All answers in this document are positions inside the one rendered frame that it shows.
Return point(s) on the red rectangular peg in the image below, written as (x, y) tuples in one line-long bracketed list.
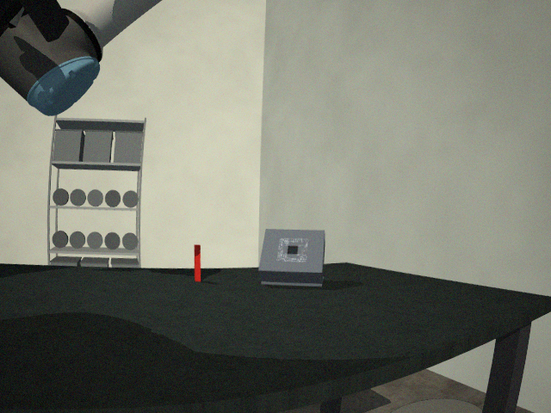
[(197, 263)]

